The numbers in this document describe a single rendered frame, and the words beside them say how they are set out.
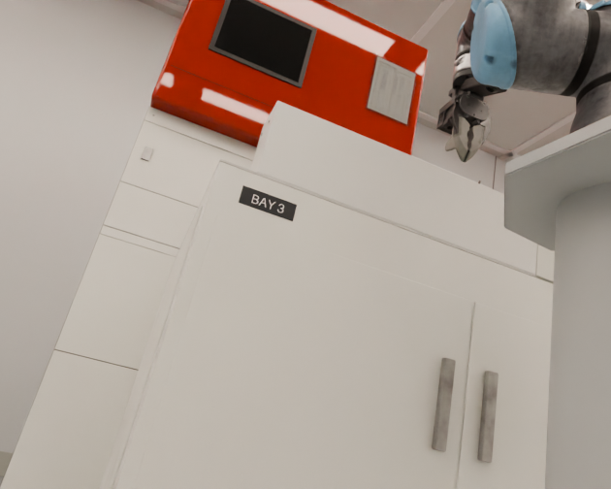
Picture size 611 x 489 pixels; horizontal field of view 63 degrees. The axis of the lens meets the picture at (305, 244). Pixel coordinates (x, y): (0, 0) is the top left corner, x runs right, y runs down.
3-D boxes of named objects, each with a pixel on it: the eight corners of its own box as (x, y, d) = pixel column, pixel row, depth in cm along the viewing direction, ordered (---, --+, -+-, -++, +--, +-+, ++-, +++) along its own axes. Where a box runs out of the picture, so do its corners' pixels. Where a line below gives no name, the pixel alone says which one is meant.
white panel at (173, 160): (99, 236, 131) (148, 110, 145) (374, 320, 152) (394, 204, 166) (99, 232, 128) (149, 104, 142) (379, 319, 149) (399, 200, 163)
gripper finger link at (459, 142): (449, 170, 105) (454, 133, 108) (467, 158, 100) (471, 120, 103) (436, 165, 104) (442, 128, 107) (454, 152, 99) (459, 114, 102)
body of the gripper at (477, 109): (464, 144, 111) (469, 99, 115) (491, 125, 103) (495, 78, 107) (434, 131, 109) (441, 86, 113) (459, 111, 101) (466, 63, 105)
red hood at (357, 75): (138, 193, 206) (181, 77, 226) (319, 254, 226) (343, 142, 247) (150, 95, 138) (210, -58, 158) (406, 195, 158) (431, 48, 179)
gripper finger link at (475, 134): (462, 176, 106) (466, 139, 109) (480, 164, 100) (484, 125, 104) (449, 170, 105) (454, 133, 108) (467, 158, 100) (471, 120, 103)
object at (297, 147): (241, 193, 87) (262, 126, 92) (500, 284, 101) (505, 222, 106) (256, 171, 79) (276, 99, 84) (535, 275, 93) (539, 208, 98)
